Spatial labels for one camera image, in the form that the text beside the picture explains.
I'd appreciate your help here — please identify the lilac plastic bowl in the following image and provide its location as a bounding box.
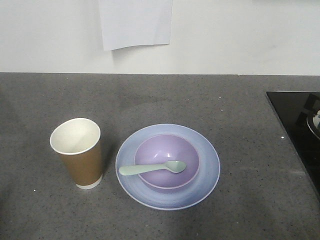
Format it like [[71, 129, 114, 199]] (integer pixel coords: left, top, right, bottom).
[[134, 134, 201, 195]]

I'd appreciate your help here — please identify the pale green plastic spoon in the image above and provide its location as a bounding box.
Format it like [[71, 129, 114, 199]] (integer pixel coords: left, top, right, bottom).
[[119, 160, 187, 176]]

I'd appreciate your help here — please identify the brown paper cup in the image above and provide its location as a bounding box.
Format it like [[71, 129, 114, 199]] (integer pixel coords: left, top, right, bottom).
[[49, 118, 103, 190]]

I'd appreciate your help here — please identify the light blue plate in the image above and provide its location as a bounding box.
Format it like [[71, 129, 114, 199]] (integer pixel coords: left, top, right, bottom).
[[115, 123, 221, 211]]

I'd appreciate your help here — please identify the white paper sheet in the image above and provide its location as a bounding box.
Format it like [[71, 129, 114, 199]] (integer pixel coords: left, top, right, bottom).
[[98, 0, 173, 51]]

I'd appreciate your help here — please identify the black induction cooktop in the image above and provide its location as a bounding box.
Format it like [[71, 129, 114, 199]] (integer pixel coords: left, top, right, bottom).
[[266, 91, 320, 195]]

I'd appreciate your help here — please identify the steel gas burner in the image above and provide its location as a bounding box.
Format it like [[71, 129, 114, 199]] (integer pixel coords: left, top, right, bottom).
[[295, 93, 320, 139]]

